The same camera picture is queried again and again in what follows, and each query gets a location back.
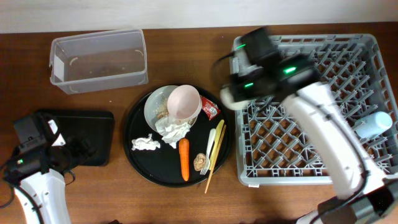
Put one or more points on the clear plastic bin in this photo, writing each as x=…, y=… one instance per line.
x=99, y=61

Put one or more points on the white napkin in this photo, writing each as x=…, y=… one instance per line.
x=172, y=130

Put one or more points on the round black tray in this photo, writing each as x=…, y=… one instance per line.
x=162, y=166

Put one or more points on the rice and food scraps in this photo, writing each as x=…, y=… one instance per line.
x=162, y=109

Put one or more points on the red snack wrapper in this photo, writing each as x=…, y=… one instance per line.
x=210, y=108

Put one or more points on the rectangular black tray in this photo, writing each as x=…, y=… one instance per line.
x=95, y=126

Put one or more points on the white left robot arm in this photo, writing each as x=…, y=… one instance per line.
x=37, y=167

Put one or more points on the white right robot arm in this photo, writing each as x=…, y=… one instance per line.
x=316, y=110

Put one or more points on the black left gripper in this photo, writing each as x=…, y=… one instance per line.
x=76, y=149

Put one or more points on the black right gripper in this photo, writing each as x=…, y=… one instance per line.
x=232, y=95

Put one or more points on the white plastic fork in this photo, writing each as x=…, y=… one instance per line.
x=211, y=140

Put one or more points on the small white tissue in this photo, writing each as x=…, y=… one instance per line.
x=147, y=143

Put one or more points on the light blue cup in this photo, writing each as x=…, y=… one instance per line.
x=373, y=125

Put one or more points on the brown food lump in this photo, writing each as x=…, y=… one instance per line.
x=199, y=162

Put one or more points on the wooden chopstick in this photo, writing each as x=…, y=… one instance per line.
x=215, y=158

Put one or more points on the orange carrot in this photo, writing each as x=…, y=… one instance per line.
x=183, y=147

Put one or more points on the grey dishwasher rack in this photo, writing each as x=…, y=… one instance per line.
x=273, y=149

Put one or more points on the yellow plastic knife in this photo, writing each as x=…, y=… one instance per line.
x=217, y=138

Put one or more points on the grey plate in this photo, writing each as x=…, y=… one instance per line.
x=153, y=102

